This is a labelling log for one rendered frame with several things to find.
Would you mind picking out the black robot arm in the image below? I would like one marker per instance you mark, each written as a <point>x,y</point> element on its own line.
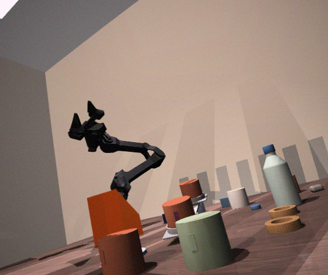
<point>109,144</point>

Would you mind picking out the pale grey bottle with blue cap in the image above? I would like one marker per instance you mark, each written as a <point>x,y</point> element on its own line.
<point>280,179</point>

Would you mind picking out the light blue cylinder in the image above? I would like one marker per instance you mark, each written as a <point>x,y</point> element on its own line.
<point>201,208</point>

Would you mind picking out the tan wooden ring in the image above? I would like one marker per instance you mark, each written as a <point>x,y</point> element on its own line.
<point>283,211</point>
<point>283,225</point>

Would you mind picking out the grey rounded capsule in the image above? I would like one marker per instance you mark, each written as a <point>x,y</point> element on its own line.
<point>316,188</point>

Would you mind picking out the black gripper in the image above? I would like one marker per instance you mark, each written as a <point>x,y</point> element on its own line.
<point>77,130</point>

